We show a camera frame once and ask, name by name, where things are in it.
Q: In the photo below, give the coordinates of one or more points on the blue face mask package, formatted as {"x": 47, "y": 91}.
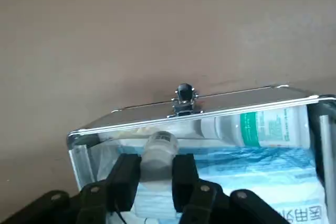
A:
{"x": 249, "y": 171}

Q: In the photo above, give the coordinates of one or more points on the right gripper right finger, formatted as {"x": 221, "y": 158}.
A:
{"x": 204, "y": 203}

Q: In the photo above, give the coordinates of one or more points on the aluminium medical kit case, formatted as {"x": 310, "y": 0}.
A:
{"x": 236, "y": 102}

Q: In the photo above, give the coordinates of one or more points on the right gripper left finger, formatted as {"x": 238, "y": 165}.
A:
{"x": 78, "y": 205}

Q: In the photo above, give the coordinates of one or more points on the white bottle green label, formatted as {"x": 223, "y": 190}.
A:
{"x": 262, "y": 127}

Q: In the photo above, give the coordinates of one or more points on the small white medicine bottle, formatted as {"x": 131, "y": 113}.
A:
{"x": 157, "y": 161}

